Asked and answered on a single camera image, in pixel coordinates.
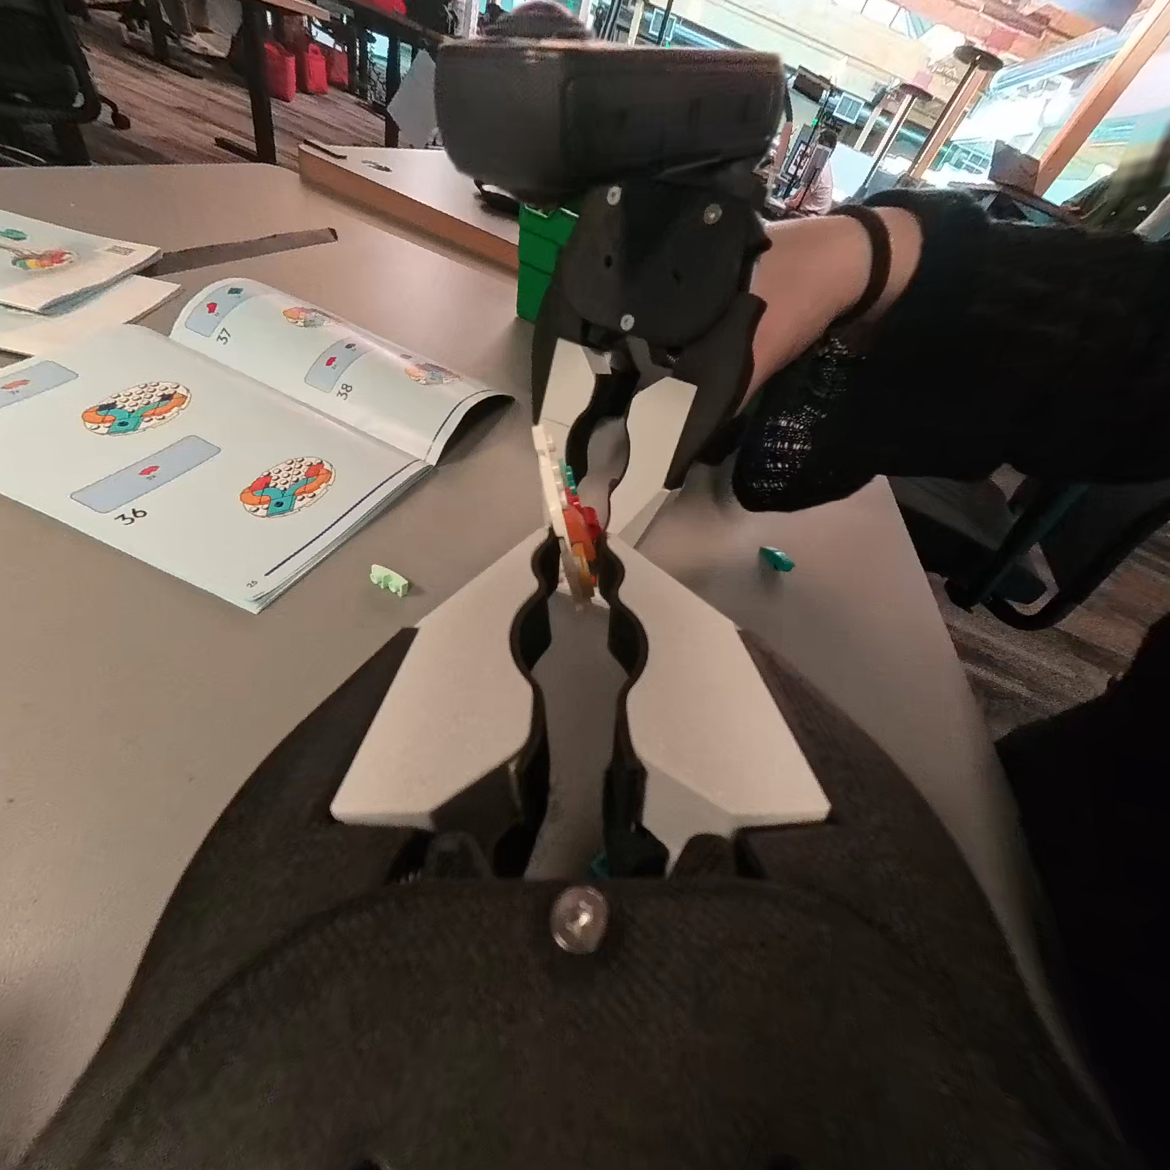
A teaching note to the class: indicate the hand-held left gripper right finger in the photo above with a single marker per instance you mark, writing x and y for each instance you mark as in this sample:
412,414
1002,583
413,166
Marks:
722,731

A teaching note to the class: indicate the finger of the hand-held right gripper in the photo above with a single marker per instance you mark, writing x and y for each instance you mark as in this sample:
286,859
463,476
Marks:
664,439
562,383

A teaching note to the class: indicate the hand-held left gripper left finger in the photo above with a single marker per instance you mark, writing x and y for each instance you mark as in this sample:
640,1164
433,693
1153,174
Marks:
440,721

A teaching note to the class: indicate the round multicoloured lego plate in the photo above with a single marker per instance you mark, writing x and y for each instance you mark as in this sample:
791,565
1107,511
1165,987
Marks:
576,529

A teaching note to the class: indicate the person's right forearm black sleeve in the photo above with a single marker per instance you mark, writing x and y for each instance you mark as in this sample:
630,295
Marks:
988,347

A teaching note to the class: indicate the light green lego piece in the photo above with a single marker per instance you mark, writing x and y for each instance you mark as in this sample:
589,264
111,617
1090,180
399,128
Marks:
389,581

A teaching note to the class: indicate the open lego instruction booklet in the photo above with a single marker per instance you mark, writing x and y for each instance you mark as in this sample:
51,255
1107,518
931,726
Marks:
229,439

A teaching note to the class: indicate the closed lego instruction booklet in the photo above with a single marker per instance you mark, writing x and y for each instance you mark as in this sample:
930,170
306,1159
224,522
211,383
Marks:
65,264

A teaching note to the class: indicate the person's right hand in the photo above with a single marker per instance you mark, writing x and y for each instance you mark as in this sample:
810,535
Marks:
804,283

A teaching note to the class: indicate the green plastic bin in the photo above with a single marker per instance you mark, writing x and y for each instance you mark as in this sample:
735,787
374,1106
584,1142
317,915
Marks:
540,264

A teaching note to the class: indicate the wood-edged white board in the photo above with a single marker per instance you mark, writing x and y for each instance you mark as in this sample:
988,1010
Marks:
421,192

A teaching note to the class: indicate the black wristband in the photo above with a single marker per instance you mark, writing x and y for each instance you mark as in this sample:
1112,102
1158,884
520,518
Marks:
880,264

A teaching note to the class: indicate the red storage cube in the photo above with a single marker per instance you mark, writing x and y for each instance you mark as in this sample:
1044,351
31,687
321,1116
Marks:
313,69
281,71

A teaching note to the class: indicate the dark flat strip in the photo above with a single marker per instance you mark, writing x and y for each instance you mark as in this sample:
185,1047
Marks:
247,251

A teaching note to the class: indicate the background wooden desk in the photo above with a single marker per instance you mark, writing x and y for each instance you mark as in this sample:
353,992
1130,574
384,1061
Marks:
302,26

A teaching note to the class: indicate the dark teal chair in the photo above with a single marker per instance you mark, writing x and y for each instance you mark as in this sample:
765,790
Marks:
1033,549

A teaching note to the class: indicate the person's dark clothing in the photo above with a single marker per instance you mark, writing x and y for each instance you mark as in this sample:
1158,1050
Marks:
1097,868

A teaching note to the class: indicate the white paper sheet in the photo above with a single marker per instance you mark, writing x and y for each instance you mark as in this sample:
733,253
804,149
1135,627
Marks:
111,315

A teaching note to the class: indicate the black office chair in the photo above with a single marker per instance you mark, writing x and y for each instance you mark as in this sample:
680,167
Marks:
47,64

